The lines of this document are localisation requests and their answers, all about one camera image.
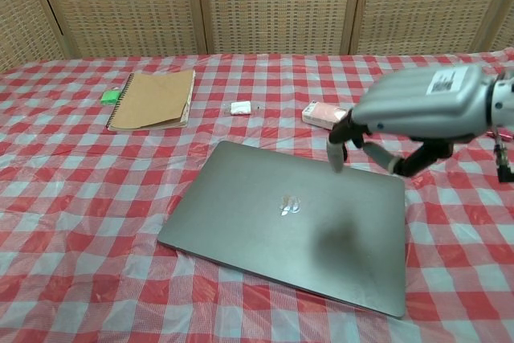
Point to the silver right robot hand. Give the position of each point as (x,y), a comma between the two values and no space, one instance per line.
(417,110)

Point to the silver laptop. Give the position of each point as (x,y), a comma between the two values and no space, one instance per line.
(293,222)

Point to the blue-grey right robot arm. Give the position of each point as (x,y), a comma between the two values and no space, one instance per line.
(504,102)

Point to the pink tissue pack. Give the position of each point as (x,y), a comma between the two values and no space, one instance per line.
(325,114)

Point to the white packet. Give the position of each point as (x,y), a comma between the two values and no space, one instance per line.
(240,107)

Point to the red checkered tablecloth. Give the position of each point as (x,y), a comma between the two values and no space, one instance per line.
(257,198)

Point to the woven bamboo folding screen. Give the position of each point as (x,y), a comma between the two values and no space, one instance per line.
(257,5)

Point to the brown spiral notebook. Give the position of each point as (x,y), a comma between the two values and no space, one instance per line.
(154,100)

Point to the green eraser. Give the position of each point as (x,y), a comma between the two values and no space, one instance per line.
(111,96)

